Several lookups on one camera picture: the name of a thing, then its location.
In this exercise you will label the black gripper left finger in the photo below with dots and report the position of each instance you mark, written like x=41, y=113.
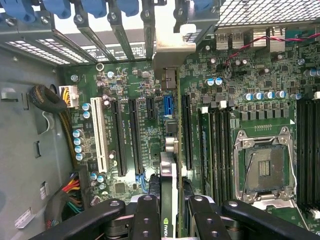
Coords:
x=146, y=220

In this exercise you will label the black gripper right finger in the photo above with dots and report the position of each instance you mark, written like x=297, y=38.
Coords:
x=207, y=222

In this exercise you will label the metal socket locking lever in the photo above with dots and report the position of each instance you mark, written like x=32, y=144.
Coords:
x=248, y=176
x=293, y=162

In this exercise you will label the metal socket cover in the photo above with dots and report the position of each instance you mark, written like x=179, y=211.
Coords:
x=272, y=203

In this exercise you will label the green RAM stick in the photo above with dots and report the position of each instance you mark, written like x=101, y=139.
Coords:
x=205, y=150

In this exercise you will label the black RAM slot bank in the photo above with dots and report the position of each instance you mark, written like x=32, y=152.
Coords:
x=307, y=150
x=222, y=150

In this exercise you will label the CPU socket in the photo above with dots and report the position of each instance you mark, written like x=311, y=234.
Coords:
x=265, y=167

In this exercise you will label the long black expansion slot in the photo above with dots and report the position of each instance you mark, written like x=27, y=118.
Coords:
x=119, y=140
x=136, y=137
x=188, y=132

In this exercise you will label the white expansion slot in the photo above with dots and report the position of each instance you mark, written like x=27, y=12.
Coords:
x=99, y=135

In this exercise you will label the short black expansion slot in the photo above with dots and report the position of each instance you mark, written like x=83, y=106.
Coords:
x=150, y=107

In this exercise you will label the blue expansion slot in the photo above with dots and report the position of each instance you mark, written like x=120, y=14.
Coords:
x=169, y=106

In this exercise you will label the dark grey open PC case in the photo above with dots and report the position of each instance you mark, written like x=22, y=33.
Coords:
x=25, y=150

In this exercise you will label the green motherboard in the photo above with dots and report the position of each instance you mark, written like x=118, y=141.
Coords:
x=130, y=80

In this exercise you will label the white power connector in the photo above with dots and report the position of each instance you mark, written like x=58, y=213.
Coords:
x=72, y=96

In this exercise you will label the black slot cover plate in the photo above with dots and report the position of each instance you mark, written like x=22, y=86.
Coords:
x=149, y=35
x=122, y=37
x=97, y=40

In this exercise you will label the blue card retention clip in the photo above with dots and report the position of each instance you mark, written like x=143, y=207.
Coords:
x=25, y=12
x=127, y=7
x=96, y=8
x=58, y=8
x=203, y=5

